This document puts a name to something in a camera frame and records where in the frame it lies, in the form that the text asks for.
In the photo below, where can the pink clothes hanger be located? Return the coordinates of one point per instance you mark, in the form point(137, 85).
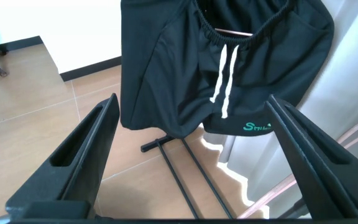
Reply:
point(269, 196)
point(232, 32)

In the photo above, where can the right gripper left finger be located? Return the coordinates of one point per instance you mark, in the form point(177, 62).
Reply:
point(42, 186)

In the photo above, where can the beige curtain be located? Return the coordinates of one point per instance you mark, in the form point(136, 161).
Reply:
point(346, 77)

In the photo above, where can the black clothes rack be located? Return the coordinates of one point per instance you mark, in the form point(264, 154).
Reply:
point(174, 174)

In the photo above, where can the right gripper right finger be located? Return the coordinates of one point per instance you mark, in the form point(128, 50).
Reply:
point(328, 186)

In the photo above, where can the black shorts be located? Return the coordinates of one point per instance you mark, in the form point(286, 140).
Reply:
point(166, 77)

